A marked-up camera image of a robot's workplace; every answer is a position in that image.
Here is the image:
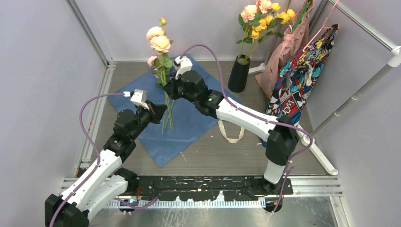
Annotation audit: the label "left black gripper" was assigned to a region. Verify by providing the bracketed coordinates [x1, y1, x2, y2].
[130, 100, 166, 140]

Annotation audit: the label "pink rose stem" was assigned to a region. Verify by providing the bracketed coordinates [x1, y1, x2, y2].
[148, 53, 173, 134]
[146, 17, 174, 131]
[236, 0, 274, 58]
[167, 100, 174, 130]

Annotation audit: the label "cream ribbon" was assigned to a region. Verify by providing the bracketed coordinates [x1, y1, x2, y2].
[218, 120, 245, 144]

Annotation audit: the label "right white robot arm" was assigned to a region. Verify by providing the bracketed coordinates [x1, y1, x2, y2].
[163, 70, 299, 194]

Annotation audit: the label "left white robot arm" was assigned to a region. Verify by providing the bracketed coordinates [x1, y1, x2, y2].
[45, 101, 167, 227]

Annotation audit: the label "black vase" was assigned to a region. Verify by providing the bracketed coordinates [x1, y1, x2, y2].
[228, 54, 250, 93]

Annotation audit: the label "yellow flowers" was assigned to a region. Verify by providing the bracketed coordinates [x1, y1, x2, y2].
[239, 0, 296, 60]

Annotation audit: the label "pink garment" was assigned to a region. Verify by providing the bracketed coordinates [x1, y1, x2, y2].
[255, 1, 314, 98]

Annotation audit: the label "colourful cartoon print garment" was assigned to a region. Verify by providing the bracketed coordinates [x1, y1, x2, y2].
[265, 24, 339, 126]

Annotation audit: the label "white metal clothes rack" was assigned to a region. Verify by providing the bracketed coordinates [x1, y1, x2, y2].
[248, 0, 401, 176]

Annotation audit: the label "green clothes hanger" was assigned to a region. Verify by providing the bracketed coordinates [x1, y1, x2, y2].
[291, 0, 313, 34]

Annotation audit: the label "pink clothes hanger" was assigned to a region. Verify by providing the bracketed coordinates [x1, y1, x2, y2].
[303, 0, 340, 52]

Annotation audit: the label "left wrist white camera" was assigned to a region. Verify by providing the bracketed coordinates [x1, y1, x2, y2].
[123, 89, 150, 110]

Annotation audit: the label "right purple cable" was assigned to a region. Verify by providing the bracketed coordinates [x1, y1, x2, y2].
[179, 44, 314, 214]

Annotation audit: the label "purple cable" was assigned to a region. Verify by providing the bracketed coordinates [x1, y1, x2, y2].
[48, 92, 160, 227]
[179, 44, 314, 214]

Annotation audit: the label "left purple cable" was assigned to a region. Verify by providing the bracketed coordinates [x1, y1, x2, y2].
[48, 92, 160, 227]

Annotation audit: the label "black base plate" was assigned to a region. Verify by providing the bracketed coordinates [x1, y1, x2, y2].
[123, 175, 294, 201]

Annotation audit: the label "white slotted cable duct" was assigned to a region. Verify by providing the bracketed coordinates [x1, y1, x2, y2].
[106, 199, 266, 210]

